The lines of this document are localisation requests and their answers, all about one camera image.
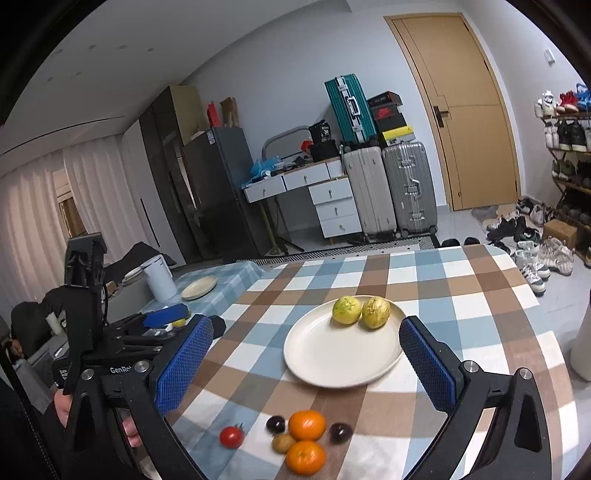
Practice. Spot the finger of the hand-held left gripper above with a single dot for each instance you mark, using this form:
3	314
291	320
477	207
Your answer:
166	314
218	326

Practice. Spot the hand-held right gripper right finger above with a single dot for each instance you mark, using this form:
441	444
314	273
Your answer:
429	364

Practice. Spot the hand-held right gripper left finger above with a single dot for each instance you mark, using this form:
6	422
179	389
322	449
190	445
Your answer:
184	364

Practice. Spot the red cherry tomato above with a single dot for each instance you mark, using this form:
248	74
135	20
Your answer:
231	437

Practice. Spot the cream round plate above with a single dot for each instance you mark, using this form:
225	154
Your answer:
332	355

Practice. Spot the dark purple grape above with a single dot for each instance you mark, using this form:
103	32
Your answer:
340	433
276	424

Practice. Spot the brown longan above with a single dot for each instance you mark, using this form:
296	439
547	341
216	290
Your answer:
282	443

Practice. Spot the orange tangerine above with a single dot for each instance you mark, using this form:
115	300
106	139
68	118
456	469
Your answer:
307	424
305	458

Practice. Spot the person's left hand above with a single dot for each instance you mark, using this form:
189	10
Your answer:
63	413

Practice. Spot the small yellow object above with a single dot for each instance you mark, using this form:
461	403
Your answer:
181	323

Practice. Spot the white cylindrical container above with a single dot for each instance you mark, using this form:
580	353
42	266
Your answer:
159	279

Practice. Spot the small cream plate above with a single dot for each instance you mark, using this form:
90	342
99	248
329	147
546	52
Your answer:
198	287

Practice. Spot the blue checked cloth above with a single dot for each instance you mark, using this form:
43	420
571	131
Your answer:
231	281

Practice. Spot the black cloth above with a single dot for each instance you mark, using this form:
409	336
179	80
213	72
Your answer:
138	254

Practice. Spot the wrinkled yellow passion fruit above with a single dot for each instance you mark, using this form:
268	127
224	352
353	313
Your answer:
376	314

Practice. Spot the white curtain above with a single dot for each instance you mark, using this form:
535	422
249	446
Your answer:
32	221

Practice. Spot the smooth yellow-green passion fruit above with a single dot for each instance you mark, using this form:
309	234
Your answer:
346	310

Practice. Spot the checked tablecloth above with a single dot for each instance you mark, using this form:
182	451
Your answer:
369	272

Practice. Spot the black tripod stand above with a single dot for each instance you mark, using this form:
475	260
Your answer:
281	230

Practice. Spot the dark grey refrigerator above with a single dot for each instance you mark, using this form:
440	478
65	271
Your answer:
221	184

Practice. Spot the striped floor mat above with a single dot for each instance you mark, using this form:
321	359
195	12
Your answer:
346	249

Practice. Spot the scattered floor shoes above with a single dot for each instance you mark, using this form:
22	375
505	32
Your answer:
531	263

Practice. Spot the dark wardrobe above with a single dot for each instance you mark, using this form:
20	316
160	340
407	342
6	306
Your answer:
161	161

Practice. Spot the grey doormat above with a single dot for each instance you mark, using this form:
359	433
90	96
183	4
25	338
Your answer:
482	217

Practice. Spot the white drawer desk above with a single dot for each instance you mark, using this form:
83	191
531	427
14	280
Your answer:
337	212

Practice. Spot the blue plastic bag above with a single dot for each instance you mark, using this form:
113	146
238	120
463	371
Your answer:
265	166

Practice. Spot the silver ribbed suitcase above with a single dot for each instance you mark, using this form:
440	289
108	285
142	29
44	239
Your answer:
408	189

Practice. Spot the light grey suitcase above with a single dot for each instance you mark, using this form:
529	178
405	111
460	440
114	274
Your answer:
369	194

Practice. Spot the brown cardboard box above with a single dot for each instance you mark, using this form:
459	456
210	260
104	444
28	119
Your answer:
559	233

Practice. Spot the red paper bag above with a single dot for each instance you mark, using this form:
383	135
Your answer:
214	115

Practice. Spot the black bag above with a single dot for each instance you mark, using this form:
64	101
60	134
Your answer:
323	150

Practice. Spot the wooden door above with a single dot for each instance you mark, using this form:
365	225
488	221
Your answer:
461	152

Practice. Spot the metal shoe rack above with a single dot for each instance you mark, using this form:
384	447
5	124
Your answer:
565	184

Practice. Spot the yellow black shoe box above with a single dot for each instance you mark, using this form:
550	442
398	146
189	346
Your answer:
397	136

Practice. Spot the red logo shoe box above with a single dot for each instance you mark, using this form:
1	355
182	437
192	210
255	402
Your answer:
388	114

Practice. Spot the teal suitcase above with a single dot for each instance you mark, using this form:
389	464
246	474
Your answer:
351	110

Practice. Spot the rows of shelved sneakers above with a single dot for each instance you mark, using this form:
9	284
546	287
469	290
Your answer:
565	134

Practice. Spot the grey arched frame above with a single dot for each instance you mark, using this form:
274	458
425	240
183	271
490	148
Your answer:
277	138

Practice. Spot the white light switch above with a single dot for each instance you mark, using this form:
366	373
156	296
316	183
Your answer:
550	56

